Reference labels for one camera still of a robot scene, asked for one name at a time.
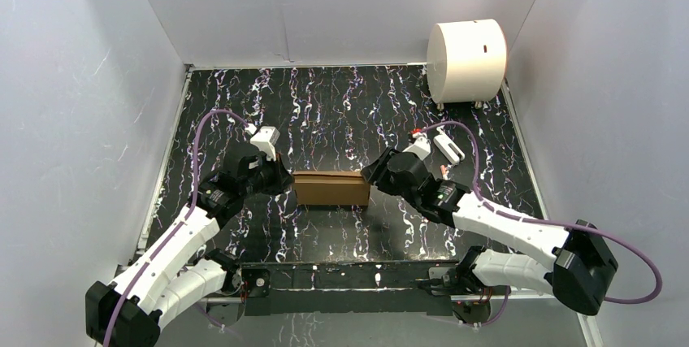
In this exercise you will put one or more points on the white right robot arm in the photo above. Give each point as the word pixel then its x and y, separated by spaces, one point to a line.
pixel 572 264

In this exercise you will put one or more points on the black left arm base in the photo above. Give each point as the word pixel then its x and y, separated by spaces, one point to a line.
pixel 248 288

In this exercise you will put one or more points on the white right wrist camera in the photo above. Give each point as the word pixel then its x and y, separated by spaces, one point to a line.
pixel 419 145

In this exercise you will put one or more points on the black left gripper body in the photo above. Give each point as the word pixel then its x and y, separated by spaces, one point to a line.
pixel 278 175

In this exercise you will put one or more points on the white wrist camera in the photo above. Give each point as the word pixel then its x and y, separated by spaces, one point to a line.
pixel 264 138
pixel 419 145

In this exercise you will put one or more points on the aluminium front rail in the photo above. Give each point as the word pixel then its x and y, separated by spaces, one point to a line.
pixel 364 287

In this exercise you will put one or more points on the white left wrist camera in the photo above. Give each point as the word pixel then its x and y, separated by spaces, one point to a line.
pixel 264 138

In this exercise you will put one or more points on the white cylindrical container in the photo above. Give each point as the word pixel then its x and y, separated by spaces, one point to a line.
pixel 466 61

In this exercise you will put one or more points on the white plastic clip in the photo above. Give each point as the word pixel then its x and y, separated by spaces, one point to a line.
pixel 448 147

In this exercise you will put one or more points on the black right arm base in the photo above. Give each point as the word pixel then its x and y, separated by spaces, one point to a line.
pixel 473 303

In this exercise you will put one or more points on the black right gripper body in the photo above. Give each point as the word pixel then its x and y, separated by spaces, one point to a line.
pixel 390 186

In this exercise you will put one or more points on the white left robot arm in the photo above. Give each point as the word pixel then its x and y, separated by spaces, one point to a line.
pixel 134 308

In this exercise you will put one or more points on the brown cardboard box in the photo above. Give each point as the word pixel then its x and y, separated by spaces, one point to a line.
pixel 331 188

